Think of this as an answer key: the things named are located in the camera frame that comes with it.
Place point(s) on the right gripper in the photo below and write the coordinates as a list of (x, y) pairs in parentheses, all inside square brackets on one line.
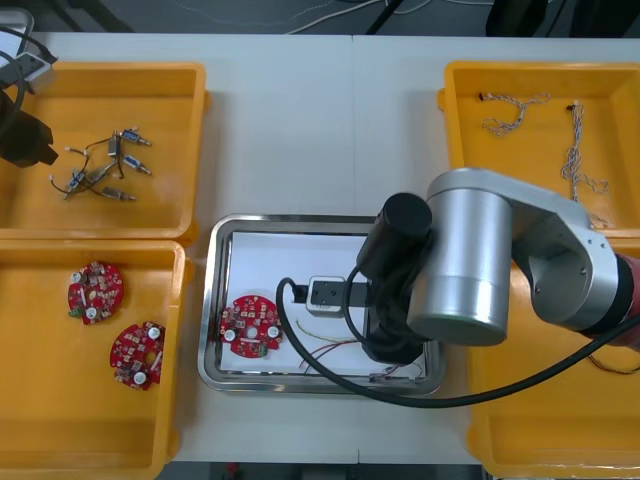
[(392, 340)]

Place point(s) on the black stand leg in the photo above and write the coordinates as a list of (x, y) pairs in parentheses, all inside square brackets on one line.
[(386, 17)]

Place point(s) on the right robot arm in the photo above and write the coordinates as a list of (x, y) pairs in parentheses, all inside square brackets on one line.
[(465, 250)]

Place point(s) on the white sheet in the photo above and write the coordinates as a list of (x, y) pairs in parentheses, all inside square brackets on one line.
[(260, 260)]

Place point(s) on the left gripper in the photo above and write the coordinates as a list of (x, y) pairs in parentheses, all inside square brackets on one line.
[(27, 142)]

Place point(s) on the round red circuit board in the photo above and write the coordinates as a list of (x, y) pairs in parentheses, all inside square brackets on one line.
[(250, 312), (95, 295), (132, 350)]

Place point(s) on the black floor equipment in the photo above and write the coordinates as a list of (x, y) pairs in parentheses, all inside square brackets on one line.
[(550, 15)]

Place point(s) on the solenoid with blue label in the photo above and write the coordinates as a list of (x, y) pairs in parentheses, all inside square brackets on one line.
[(76, 184)]

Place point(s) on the pile of small metal solenoids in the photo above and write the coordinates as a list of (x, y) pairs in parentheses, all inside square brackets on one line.
[(131, 161)]

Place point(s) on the grey rimmed tray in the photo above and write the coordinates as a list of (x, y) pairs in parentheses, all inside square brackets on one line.
[(15, 30)]

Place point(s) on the steel tray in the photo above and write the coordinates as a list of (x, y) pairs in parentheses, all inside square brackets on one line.
[(250, 386)]

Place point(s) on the yellow-orange plastic bin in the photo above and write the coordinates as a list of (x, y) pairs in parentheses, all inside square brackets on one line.
[(75, 425), (165, 150), (550, 440), (500, 135)]

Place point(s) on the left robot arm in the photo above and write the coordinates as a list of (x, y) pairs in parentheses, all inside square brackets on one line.
[(32, 75)]

